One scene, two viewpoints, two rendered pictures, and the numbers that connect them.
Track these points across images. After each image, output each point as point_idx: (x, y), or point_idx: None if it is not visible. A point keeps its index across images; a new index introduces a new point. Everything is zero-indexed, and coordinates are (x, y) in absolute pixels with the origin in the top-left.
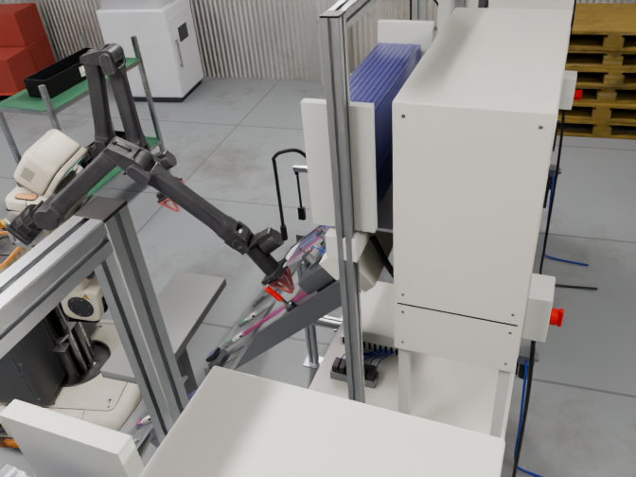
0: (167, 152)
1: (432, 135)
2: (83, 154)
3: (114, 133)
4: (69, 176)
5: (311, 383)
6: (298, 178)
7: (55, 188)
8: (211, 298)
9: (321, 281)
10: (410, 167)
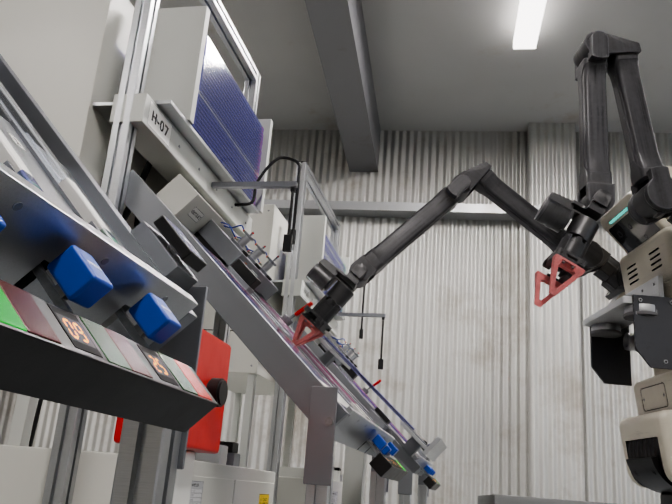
0: (547, 197)
1: None
2: (623, 200)
3: (649, 172)
4: (648, 235)
5: (263, 470)
6: (291, 196)
7: (615, 240)
8: (489, 495)
9: None
10: None
